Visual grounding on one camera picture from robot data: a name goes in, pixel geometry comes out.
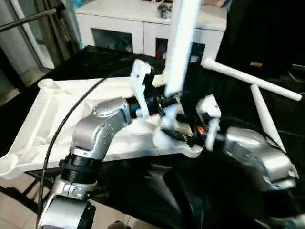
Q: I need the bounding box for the white cabinet with glass doors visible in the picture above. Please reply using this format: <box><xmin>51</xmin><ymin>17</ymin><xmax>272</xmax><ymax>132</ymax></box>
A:
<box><xmin>74</xmin><ymin>0</ymin><xmax>227</xmax><ymax>62</ymax></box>

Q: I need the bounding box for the black plastic mat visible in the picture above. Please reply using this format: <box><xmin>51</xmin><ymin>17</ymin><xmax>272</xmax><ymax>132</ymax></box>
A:
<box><xmin>0</xmin><ymin>45</ymin><xmax>305</xmax><ymax>229</ymax></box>

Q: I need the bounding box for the grey bundle on cabinet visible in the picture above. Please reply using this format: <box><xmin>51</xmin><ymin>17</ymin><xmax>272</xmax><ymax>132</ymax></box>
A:
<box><xmin>158</xmin><ymin>2</ymin><xmax>172</xmax><ymax>20</ymax></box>

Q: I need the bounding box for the grey metal pole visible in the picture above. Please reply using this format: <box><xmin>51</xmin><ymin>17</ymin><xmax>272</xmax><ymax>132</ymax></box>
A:
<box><xmin>0</xmin><ymin>5</ymin><xmax>65</xmax><ymax>33</ymax></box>

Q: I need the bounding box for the white plastic table leg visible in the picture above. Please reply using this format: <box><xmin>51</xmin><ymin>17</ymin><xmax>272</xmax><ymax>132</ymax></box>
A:
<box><xmin>201</xmin><ymin>58</ymin><xmax>303</xmax><ymax>102</ymax></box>
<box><xmin>250</xmin><ymin>84</ymin><xmax>287</xmax><ymax>154</ymax></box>
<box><xmin>152</xmin><ymin>0</ymin><xmax>202</xmax><ymax>149</ymax></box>

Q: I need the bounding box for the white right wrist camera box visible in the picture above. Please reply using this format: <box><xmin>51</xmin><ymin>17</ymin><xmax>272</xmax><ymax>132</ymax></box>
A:
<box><xmin>196</xmin><ymin>94</ymin><xmax>223</xmax><ymax>149</ymax></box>

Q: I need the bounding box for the white plastic table top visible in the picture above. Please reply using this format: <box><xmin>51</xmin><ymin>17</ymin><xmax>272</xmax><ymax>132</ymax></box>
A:
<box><xmin>0</xmin><ymin>76</ymin><xmax>204</xmax><ymax>180</ymax></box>

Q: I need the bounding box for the grey curtain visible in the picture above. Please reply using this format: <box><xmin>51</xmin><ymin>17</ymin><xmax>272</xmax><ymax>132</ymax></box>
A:
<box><xmin>29</xmin><ymin>0</ymin><xmax>84</xmax><ymax>58</ymax></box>

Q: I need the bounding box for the black tall cabinet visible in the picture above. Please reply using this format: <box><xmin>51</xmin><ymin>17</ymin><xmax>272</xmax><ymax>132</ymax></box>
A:
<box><xmin>219</xmin><ymin>0</ymin><xmax>305</xmax><ymax>72</ymax></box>

